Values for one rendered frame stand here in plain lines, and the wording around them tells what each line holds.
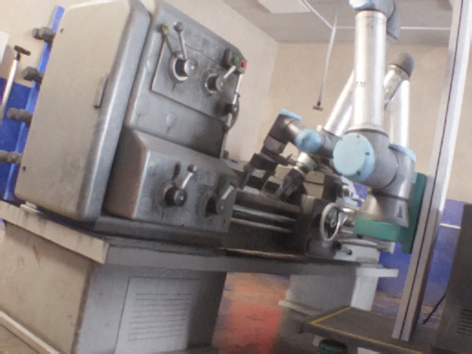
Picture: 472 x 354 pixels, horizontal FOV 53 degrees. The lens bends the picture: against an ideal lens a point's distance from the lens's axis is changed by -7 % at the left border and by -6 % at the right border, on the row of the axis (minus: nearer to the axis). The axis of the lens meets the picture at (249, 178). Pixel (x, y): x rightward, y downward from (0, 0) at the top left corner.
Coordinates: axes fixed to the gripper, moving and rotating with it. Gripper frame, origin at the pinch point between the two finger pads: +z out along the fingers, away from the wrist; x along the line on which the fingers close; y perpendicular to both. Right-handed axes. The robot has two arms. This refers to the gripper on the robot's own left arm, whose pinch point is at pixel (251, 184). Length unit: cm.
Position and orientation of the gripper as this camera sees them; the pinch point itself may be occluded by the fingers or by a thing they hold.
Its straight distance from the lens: 204.9
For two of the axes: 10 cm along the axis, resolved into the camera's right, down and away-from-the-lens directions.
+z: -4.7, 8.4, 2.6
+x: -5.7, -0.6, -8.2
